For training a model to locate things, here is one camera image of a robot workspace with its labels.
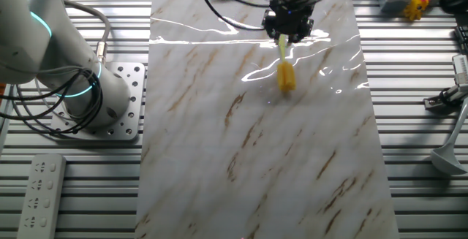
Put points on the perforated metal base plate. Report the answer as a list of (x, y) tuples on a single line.
[(128, 122)]

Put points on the white marble pattern mat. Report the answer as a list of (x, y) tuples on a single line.
[(256, 140)]

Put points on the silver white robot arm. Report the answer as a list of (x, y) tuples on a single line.
[(25, 41)]

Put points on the pink yellow toy figure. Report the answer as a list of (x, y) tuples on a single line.
[(415, 8)]

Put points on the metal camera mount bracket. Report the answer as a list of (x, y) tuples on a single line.
[(433, 103)]

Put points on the grey ladle shaped stand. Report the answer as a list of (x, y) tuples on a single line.
[(446, 162)]

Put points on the black keyboard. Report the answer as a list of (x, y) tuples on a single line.
[(462, 38)]

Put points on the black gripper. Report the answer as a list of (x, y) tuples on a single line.
[(289, 19)]

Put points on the black computer mouse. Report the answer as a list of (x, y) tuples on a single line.
[(455, 1)]

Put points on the white power strip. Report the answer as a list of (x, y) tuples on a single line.
[(40, 195)]

